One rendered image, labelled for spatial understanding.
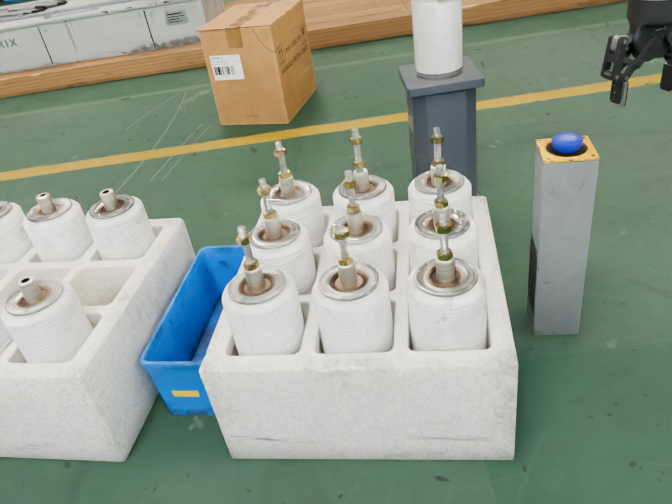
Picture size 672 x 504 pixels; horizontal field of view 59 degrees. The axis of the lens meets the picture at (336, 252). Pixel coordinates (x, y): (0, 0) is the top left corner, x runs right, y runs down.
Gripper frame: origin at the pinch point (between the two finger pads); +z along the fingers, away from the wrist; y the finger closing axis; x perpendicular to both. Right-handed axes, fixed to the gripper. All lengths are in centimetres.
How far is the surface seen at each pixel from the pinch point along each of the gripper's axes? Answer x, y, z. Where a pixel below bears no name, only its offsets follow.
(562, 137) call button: -4.6, -18.2, -0.1
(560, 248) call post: -7.9, -19.8, 15.7
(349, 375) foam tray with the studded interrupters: -15, -56, 16
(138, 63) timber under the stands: 202, -61, 29
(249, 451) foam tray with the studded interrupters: -7, -70, 31
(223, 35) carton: 117, -39, 6
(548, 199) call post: -6.8, -21.7, 7.4
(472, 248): -7.6, -34.3, 10.3
